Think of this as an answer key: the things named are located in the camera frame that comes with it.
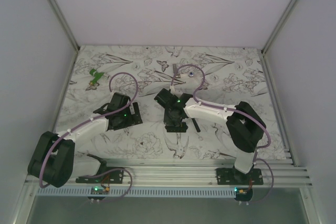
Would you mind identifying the floral patterned table mat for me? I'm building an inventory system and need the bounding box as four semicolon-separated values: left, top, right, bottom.
56;46;286;160

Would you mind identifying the right small circuit board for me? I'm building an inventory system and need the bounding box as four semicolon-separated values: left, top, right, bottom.
234;187;253;202

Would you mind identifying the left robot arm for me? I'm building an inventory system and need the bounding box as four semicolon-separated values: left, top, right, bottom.
27;93;142;188

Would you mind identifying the black handled hammer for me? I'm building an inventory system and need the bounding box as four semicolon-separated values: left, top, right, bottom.
192;118;201;133

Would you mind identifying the grey metal bracket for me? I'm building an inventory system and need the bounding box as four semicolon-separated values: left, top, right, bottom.
173;63;181;79

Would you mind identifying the left small circuit board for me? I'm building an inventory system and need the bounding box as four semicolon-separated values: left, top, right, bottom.
88;186;109;202

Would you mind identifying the green plastic connector part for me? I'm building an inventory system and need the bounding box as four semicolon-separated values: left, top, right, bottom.
89;69;104;86

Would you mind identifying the white slotted cable duct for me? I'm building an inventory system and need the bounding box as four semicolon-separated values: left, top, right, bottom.
36;186;235;198

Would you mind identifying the black fuse box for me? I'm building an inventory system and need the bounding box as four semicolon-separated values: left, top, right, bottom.
165;124;188;133

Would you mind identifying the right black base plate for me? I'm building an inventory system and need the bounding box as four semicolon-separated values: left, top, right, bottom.
215;168;264;186

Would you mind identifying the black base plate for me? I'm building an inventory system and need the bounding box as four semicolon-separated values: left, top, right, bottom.
215;168;264;186
76;167;124;185

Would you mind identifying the aluminium front rail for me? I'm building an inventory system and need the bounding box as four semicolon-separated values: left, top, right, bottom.
111;159;312;188

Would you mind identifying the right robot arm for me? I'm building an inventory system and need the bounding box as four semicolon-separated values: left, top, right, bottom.
154;89;270;185

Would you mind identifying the small circuit board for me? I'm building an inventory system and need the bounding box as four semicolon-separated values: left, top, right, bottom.
234;187;253;202
88;186;109;202

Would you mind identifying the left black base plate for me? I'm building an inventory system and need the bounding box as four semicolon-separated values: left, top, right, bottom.
76;167;124;185

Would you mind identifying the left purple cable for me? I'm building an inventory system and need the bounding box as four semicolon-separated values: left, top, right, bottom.
38;72;139;204

